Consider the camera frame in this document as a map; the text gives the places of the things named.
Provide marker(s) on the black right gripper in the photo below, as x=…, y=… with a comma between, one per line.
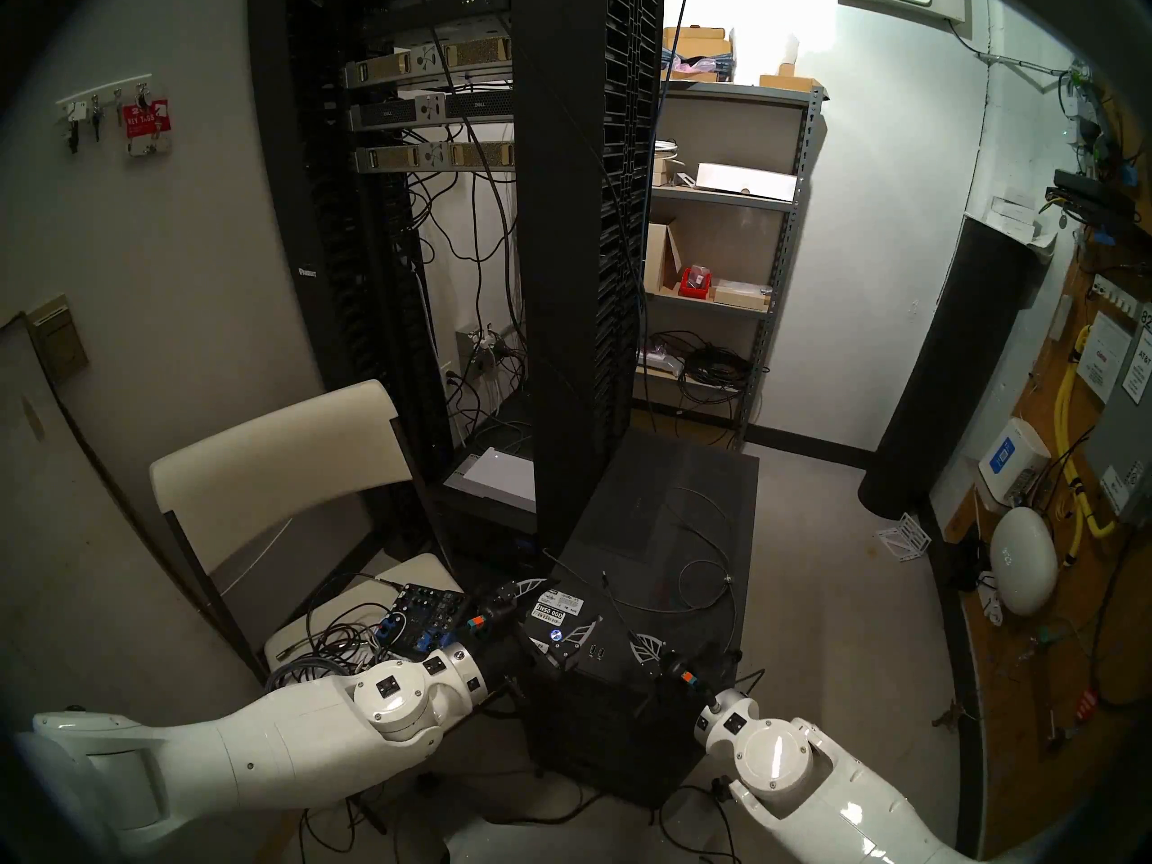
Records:
x=684, y=687

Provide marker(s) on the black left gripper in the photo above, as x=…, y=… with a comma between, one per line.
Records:
x=504, y=651

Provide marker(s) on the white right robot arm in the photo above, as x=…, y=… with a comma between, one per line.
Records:
x=810, y=781

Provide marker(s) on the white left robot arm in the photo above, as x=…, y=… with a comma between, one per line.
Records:
x=270, y=754

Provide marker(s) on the black workstation tower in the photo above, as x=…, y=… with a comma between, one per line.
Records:
x=666, y=493

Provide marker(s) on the blue black audio mixer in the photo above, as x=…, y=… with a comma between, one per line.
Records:
x=423, y=619

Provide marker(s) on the white flat device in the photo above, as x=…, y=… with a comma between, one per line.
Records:
x=499, y=477

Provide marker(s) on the cream folding chair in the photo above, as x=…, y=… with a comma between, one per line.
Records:
x=279, y=466

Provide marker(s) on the small red bin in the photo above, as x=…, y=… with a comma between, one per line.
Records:
x=696, y=283

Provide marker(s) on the tan flat box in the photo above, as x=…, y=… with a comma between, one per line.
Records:
x=742, y=295

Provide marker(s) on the open cardboard box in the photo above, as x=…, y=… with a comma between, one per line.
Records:
x=661, y=259

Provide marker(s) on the white oval dome device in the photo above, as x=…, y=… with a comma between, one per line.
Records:
x=1024, y=561

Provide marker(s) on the white box blue label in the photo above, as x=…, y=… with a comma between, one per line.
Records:
x=1012, y=462

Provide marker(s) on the black open server rack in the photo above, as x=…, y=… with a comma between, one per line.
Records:
x=333, y=241

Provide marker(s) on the grey metal shelving unit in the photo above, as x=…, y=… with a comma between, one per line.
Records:
x=783, y=241

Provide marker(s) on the beige rack server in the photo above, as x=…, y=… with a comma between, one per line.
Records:
x=441, y=156
x=441, y=61

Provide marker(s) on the white flat box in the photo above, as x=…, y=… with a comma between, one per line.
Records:
x=747, y=181

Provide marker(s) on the black Dell rack server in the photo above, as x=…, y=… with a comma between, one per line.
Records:
x=432, y=111

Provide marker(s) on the white ciena labelled box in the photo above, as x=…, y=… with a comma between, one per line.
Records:
x=1104, y=356

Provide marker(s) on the small white boxes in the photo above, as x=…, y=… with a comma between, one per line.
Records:
x=1012, y=216

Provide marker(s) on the small cardboard box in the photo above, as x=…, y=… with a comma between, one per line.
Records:
x=790, y=81

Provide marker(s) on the large cardboard box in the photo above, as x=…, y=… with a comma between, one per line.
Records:
x=697, y=48

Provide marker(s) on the red key tag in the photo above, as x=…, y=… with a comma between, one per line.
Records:
x=147, y=129

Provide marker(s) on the white key hook rack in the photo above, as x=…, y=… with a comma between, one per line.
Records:
x=99, y=93

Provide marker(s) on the wall outlet with plugs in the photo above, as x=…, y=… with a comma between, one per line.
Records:
x=490, y=345

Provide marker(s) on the white plastic bracket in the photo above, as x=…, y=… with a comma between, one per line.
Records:
x=903, y=536

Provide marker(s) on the grey AT&T enclosure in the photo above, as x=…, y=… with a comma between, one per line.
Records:
x=1129, y=457

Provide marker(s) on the beige wall plate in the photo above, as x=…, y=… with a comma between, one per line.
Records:
x=57, y=338

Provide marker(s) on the black wall router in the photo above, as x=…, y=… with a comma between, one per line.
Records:
x=1098, y=201

